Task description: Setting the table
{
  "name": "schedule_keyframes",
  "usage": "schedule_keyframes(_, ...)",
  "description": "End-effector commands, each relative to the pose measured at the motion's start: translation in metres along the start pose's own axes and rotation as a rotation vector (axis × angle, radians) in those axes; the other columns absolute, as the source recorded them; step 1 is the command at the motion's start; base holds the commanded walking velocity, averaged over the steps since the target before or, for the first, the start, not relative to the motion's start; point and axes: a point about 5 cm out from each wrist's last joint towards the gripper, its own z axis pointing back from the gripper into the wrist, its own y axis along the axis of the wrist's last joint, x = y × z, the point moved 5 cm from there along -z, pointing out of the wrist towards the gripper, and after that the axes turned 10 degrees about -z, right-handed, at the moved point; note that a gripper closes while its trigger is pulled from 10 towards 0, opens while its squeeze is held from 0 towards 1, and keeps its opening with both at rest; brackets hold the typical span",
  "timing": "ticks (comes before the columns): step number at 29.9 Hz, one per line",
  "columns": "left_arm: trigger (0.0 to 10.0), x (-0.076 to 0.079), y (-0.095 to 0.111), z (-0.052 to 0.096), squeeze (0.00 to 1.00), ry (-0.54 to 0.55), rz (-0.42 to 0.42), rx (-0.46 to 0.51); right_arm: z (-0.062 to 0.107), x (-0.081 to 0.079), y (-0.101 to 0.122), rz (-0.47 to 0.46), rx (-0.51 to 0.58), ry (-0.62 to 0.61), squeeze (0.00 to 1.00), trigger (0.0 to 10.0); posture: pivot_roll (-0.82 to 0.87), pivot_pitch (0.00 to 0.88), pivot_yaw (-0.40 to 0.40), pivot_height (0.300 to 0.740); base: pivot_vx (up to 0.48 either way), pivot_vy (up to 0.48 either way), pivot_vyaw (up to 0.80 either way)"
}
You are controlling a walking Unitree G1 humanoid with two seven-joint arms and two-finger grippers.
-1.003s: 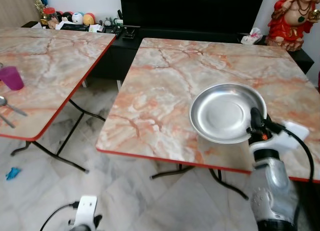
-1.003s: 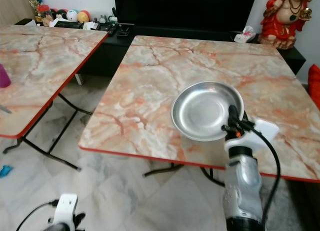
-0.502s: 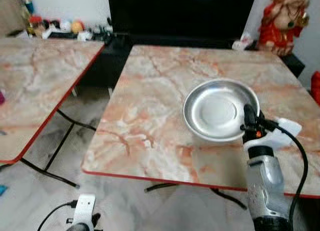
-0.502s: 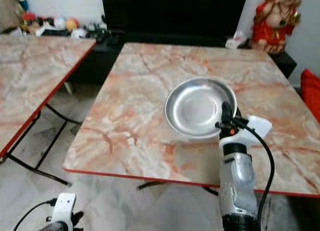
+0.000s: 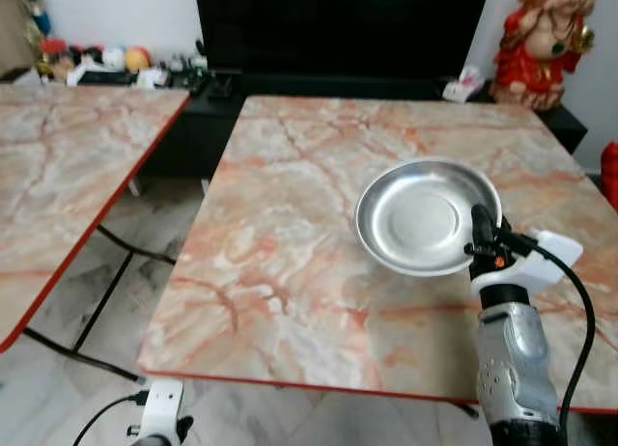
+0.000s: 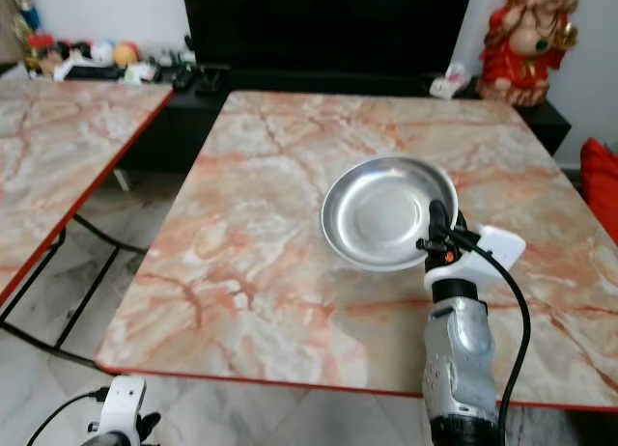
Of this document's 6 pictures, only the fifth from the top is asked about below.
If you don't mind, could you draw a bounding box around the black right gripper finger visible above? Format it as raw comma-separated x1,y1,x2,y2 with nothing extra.
469,203,499,250

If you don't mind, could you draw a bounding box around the round stainless steel plate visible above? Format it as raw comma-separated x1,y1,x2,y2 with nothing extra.
353,157,504,278

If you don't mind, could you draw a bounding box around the red cushion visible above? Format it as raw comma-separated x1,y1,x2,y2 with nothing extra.
600,141,618,211

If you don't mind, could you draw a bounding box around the small white pink ornament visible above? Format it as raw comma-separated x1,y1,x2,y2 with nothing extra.
441,66,488,105

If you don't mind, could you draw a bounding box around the red gold Buddha statue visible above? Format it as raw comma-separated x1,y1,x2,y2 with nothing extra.
492,0,598,112

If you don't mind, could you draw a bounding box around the large marble pattern folding table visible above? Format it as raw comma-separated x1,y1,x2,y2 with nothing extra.
137,95,618,416

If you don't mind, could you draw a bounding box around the large black television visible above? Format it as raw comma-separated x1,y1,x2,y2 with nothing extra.
192,0,494,81

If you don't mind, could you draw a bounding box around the black television cabinet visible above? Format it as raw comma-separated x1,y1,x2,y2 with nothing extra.
144,71,589,182

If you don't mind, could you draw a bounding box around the orange round figurine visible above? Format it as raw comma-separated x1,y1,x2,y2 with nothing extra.
125,45,154,73

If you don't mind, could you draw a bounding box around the white round figurine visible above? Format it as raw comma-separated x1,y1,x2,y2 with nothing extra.
100,46,127,71

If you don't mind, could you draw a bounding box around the red hat figurine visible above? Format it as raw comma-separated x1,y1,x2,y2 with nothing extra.
38,38,70,81

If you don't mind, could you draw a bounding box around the beige cushion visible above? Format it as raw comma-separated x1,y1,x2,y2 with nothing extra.
0,0,42,81

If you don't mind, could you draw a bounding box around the blue hanging ornament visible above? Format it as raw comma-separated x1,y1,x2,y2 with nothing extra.
18,0,52,38

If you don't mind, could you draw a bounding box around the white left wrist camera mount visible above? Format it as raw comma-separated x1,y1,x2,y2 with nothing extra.
139,377,185,446

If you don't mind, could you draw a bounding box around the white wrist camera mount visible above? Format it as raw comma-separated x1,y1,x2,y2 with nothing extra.
139,377,185,446
477,230,584,293

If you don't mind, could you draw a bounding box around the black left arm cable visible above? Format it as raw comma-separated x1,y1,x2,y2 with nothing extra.
72,392,152,446

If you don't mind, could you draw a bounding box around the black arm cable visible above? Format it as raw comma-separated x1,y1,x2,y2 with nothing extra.
502,232,598,443
72,392,152,446

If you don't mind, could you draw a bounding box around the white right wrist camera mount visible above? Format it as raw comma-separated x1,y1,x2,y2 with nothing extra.
477,230,584,293

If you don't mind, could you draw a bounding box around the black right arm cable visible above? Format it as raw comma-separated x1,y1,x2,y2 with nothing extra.
502,232,598,443

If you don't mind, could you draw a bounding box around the black device with cables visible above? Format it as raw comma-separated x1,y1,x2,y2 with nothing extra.
168,49,243,100

